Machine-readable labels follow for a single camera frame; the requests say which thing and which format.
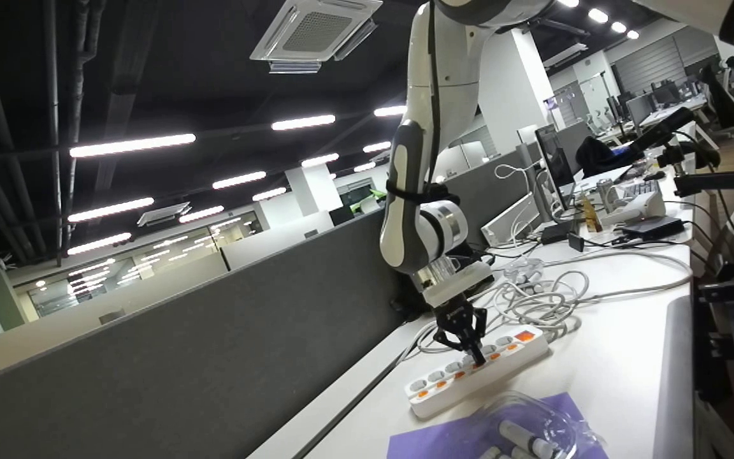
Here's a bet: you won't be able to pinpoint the black horizontal pole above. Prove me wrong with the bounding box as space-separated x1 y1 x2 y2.
671 165 734 199

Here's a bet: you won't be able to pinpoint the grey white power cable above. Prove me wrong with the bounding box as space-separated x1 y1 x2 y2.
413 245 696 357

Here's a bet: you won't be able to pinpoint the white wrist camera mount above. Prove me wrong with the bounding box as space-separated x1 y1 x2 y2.
418 262 497 311

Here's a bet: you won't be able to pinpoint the black computer monitor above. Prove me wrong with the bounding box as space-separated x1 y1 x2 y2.
534 123 577 213

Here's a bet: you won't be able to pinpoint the black backpack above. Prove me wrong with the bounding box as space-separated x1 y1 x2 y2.
385 181 501 319

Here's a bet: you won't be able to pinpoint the white desktop device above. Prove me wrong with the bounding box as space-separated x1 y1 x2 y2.
599 176 668 226

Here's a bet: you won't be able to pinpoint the black flat device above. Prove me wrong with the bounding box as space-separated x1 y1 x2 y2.
621 213 687 241

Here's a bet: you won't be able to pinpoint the ceiling tube light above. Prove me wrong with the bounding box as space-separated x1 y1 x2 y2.
176 202 229 226
210 167 271 194
268 112 339 134
65 194 159 226
65 228 136 259
66 129 200 160

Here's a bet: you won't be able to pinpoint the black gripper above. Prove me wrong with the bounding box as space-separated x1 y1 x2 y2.
428 297 493 369

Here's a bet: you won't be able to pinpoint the white square pillar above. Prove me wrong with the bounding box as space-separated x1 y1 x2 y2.
474 22 562 160

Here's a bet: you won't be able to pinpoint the black camera arm stand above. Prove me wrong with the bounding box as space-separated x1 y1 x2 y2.
631 105 724 172

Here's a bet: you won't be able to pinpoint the black office chair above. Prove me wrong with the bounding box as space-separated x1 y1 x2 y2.
575 134 638 177

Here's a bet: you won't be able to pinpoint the clear plastic bag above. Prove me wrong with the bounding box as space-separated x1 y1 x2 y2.
447 389 609 459

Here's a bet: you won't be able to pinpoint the white power strip orange switches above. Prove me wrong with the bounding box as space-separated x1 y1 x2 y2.
403 327 557 423

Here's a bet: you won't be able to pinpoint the ceiling air conditioner unit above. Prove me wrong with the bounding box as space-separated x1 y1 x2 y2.
247 0 385 77

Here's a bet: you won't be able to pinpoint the short grey desk partition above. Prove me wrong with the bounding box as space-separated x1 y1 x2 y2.
445 148 557 255

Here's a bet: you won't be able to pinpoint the small yellow bottle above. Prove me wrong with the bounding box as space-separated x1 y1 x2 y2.
581 190 601 233

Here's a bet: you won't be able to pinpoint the long grey desk partition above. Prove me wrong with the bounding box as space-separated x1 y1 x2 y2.
0 207 413 459

